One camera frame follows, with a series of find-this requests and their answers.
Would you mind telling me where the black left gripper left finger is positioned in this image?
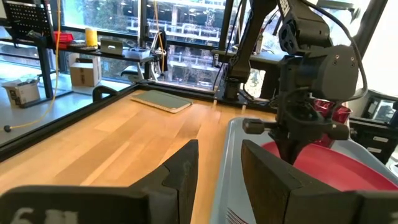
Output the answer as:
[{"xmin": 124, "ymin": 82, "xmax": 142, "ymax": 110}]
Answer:
[{"xmin": 0, "ymin": 139, "xmax": 200, "ymax": 224}]

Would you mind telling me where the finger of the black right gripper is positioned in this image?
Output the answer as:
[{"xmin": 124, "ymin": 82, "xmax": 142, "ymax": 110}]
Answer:
[
  {"xmin": 290, "ymin": 139, "xmax": 308, "ymax": 165},
  {"xmin": 275, "ymin": 139, "xmax": 292, "ymax": 165}
]

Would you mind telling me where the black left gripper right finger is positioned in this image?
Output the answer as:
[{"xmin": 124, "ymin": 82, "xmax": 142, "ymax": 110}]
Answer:
[{"xmin": 241, "ymin": 139, "xmax": 398, "ymax": 224}]

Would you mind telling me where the red round plate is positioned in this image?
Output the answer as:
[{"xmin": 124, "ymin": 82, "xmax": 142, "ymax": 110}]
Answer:
[{"xmin": 261, "ymin": 140, "xmax": 398, "ymax": 192}]

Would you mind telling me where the dark red ribbed cup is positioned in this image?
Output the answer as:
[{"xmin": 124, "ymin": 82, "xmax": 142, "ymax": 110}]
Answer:
[{"xmin": 312, "ymin": 98, "xmax": 353, "ymax": 149}]

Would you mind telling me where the metal fork orange handle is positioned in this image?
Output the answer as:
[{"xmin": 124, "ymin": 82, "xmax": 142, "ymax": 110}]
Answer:
[{"xmin": 224, "ymin": 207, "xmax": 249, "ymax": 224}]

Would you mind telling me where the blue-grey plastic tray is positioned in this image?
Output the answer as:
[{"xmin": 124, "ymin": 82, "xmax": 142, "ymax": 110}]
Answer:
[{"xmin": 210, "ymin": 116, "xmax": 398, "ymax": 224}]

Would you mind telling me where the black drawer cabinet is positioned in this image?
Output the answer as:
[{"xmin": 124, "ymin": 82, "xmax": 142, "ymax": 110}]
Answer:
[{"xmin": 349, "ymin": 117, "xmax": 398, "ymax": 164}]

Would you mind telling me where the black monitor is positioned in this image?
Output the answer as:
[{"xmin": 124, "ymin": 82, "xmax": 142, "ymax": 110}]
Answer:
[{"xmin": 360, "ymin": 91, "xmax": 398, "ymax": 125}]

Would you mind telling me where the green notebook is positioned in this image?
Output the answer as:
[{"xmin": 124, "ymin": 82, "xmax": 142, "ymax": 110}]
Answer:
[{"xmin": 129, "ymin": 89, "xmax": 193, "ymax": 114}]

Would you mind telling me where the black chair armrest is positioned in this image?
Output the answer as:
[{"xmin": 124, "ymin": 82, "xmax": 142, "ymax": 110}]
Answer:
[{"xmin": 91, "ymin": 85, "xmax": 119, "ymax": 103}]

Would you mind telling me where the clear plastic container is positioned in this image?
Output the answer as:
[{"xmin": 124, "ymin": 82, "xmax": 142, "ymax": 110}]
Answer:
[{"xmin": 126, "ymin": 48, "xmax": 150, "ymax": 60}]

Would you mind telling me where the brown cardboard box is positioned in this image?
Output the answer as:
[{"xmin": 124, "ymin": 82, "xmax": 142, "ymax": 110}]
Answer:
[{"xmin": 68, "ymin": 52, "xmax": 103, "ymax": 88}]

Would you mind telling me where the black workbench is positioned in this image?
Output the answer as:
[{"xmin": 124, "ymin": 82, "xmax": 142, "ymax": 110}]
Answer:
[{"xmin": 0, "ymin": 37, "xmax": 156, "ymax": 100}]

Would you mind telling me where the yellow roll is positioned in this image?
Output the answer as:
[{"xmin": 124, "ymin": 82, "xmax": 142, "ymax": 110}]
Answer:
[{"xmin": 85, "ymin": 27, "xmax": 99, "ymax": 48}]

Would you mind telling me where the white open box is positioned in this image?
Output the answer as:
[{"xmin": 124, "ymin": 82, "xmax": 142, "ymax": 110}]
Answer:
[{"xmin": 1, "ymin": 78, "xmax": 41, "ymax": 108}]

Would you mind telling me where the red storage bin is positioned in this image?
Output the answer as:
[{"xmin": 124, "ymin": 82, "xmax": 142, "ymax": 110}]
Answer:
[{"xmin": 53, "ymin": 30, "xmax": 75, "ymax": 50}]

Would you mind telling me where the black pegboard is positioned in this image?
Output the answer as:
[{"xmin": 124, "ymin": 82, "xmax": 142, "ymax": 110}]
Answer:
[{"xmin": 2, "ymin": 0, "xmax": 53, "ymax": 41}]

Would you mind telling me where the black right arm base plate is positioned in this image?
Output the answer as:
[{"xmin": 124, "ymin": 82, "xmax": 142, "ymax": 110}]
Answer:
[{"xmin": 214, "ymin": 77, "xmax": 280, "ymax": 110}]

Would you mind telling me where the black aluminium table frame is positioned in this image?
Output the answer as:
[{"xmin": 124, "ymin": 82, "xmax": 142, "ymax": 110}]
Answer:
[{"xmin": 0, "ymin": 79, "xmax": 280, "ymax": 162}]

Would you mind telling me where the yellow cable with black plug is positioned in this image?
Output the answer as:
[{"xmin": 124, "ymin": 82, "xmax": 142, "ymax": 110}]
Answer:
[{"xmin": 2, "ymin": 0, "xmax": 62, "ymax": 133}]

